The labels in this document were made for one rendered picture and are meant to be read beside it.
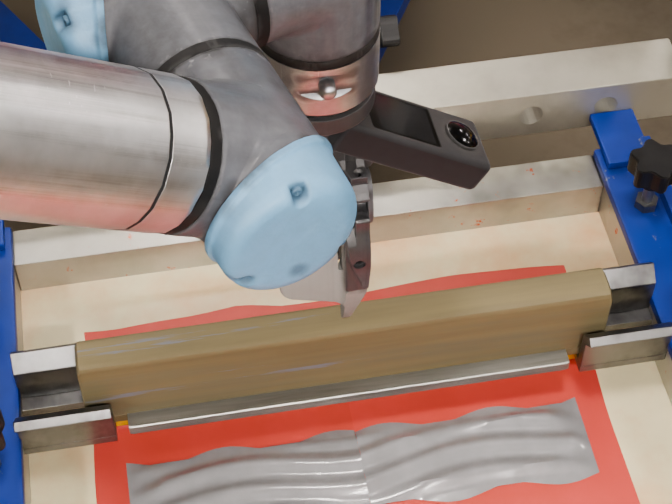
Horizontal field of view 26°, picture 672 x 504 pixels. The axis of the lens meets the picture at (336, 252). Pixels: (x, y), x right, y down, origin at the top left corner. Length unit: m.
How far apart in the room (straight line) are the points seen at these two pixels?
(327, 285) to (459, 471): 0.21
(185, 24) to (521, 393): 0.55
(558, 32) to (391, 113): 1.97
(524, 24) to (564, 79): 1.60
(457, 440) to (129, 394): 0.26
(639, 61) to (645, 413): 0.32
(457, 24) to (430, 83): 1.60
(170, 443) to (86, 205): 0.55
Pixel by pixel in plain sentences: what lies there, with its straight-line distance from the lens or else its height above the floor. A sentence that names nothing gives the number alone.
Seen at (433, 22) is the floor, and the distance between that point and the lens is 2.88.
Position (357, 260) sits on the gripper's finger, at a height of 1.19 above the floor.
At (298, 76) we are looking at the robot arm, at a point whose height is 1.35.
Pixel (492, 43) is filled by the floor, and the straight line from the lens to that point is 2.85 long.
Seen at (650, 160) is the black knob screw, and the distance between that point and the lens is 1.22.
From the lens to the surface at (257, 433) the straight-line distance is 1.16.
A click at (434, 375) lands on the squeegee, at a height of 1.00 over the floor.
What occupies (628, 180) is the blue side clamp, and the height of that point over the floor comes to 1.00.
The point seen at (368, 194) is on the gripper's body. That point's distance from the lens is 0.93.
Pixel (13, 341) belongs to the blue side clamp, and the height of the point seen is 1.00.
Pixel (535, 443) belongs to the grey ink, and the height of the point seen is 0.96.
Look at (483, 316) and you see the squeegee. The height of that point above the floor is 1.06.
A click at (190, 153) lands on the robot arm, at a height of 1.46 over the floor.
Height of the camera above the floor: 1.94
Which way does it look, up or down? 51 degrees down
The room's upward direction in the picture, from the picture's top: straight up
